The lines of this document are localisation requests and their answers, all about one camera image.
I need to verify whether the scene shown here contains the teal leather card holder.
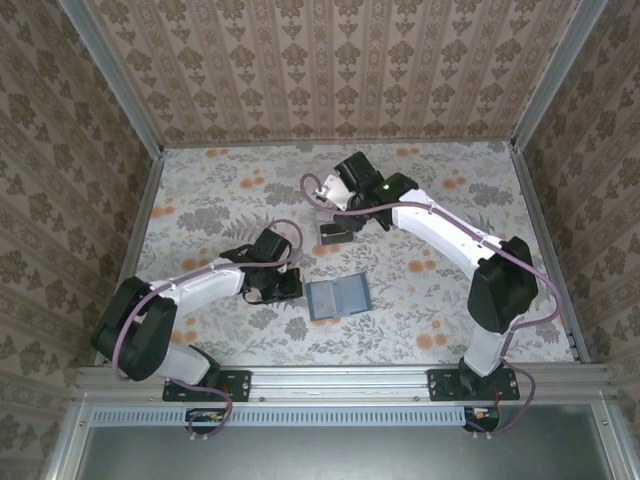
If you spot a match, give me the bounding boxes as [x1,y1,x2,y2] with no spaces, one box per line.
[304,273,372,322]

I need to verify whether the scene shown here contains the aluminium front frame rail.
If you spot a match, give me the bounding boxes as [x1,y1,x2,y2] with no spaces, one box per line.
[74,364,614,401]

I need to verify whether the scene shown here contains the black wiring connector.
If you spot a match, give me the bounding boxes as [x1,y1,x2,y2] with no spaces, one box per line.
[185,407,226,434]
[463,405,502,432]

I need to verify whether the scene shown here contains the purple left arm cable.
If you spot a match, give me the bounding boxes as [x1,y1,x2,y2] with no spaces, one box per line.
[110,218,304,444]

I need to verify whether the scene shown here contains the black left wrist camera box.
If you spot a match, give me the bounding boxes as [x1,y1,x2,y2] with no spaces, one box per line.
[254,228,292,261]

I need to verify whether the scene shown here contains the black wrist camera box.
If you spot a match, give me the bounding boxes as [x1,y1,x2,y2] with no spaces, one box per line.
[322,152,385,211]
[254,228,292,261]

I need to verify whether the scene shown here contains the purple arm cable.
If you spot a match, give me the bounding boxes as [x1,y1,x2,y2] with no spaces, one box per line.
[110,218,304,444]
[299,172,560,441]

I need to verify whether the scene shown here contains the grey slotted cable duct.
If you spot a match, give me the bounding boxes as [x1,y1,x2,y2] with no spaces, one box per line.
[92,405,466,427]

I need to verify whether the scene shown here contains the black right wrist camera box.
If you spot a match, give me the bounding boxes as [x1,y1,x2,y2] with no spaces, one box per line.
[322,152,385,211]

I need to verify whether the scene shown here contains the floral patterned table cover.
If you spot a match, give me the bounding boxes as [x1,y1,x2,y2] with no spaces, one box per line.
[107,142,576,366]

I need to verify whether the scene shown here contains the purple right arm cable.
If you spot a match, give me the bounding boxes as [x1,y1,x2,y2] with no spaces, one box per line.
[299,172,560,441]

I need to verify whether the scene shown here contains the aluminium side rail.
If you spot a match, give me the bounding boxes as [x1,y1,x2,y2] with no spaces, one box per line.
[509,142,587,364]
[94,147,165,366]

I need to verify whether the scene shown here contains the aluminium corner post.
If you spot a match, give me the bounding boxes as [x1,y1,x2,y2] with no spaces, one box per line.
[59,0,166,154]
[509,0,601,151]

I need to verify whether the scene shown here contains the grey metal panel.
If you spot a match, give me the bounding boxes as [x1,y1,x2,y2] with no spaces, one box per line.
[74,404,619,480]

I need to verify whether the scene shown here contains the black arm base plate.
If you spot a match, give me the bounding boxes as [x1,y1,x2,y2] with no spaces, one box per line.
[428,368,521,403]
[162,368,251,403]

